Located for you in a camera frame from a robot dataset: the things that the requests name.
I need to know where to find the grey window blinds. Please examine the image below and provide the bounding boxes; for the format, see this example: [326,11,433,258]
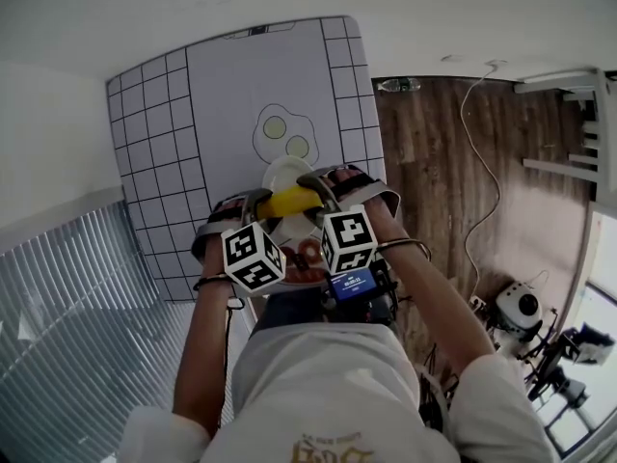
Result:
[0,198,197,463]

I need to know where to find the bundle of dark cables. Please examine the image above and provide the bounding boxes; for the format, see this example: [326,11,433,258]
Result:
[416,340,462,433]

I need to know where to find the long white cable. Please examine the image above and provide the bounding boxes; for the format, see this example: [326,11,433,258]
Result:
[459,58,509,304]

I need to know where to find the person's left forearm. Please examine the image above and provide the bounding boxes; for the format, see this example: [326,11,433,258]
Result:
[172,262,243,432]

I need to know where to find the white metal frame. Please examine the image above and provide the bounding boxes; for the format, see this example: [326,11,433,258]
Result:
[512,67,617,183]

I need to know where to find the person's right forearm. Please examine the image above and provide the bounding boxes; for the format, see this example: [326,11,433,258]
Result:
[368,199,498,391]

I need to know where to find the plate of toy food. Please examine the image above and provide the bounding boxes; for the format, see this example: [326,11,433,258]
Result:
[276,236,331,288]

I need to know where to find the person's white shirt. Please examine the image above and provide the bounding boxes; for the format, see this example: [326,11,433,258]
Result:
[115,321,561,463]

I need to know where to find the white round-headed device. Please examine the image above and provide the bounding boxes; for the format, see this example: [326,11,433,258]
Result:
[495,281,545,342]

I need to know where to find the person's right hand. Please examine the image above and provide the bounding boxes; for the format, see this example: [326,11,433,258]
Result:
[323,167,371,203]

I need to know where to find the white plate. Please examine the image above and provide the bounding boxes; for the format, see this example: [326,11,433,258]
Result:
[260,154,325,241]

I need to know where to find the thin black cable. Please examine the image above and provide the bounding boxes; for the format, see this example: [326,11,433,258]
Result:
[215,295,246,431]

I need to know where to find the clear plastic bottle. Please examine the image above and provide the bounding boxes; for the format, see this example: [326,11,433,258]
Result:
[377,77,422,93]

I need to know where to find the person's left hand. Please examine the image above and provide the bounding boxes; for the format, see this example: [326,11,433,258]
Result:
[211,195,248,224]

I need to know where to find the white grid-printed table mat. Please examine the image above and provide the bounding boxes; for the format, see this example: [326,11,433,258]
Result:
[105,15,389,304]

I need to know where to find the black tripod equipment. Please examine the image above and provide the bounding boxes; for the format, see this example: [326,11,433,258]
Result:
[523,321,617,410]

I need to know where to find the thin wrist bracelet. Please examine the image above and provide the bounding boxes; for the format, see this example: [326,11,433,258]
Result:
[374,237,434,262]
[192,271,228,292]

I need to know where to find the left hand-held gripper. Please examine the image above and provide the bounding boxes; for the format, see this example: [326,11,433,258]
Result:
[191,187,287,299]

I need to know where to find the chest device with blue screen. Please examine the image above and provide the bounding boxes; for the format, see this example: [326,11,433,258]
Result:
[326,266,376,304]

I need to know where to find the yellow corn cob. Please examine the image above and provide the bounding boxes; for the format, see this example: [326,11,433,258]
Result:
[256,184,325,221]

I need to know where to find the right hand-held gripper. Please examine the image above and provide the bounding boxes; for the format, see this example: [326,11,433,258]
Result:
[295,164,402,278]

